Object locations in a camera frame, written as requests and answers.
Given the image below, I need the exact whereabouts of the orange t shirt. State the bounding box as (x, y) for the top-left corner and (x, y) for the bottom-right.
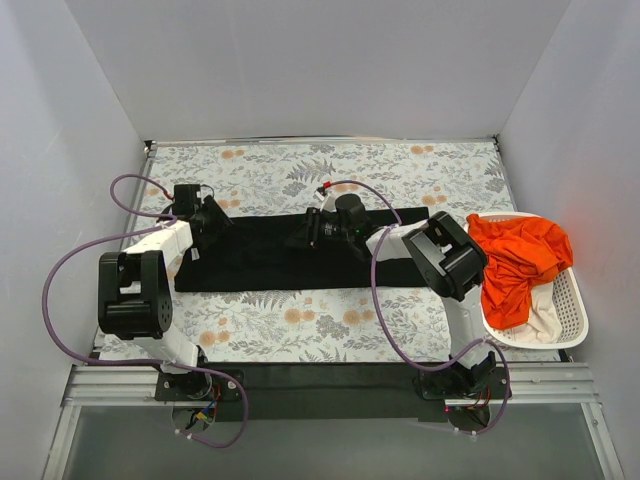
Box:
(467, 214), (573, 330)

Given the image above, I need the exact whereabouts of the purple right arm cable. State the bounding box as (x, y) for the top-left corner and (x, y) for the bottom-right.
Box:
(323, 179), (513, 437)

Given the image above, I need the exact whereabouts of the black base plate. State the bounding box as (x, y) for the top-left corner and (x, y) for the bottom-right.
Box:
(145, 358), (511, 426)

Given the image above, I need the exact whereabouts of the floral patterned table mat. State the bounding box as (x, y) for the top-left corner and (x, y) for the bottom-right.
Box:
(136, 142), (513, 362)

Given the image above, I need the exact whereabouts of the black t shirt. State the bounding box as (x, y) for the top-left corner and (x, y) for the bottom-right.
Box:
(173, 205), (434, 293)

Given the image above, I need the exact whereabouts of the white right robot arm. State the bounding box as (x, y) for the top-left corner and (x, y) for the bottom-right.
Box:
(285, 194), (496, 398)

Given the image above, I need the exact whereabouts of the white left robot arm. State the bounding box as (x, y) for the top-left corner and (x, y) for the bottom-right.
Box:
(98, 184), (233, 400)

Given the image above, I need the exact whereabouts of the cream t shirt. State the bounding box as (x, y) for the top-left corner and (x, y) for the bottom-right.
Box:
(526, 283), (563, 343)

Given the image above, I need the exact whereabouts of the aluminium frame rail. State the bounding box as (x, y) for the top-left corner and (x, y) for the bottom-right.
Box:
(60, 140), (600, 407)

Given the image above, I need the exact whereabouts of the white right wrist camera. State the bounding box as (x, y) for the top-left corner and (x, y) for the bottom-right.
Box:
(314, 186), (337, 212)

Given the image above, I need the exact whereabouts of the white laundry basket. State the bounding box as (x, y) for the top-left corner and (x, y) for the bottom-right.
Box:
(474, 212), (589, 350)

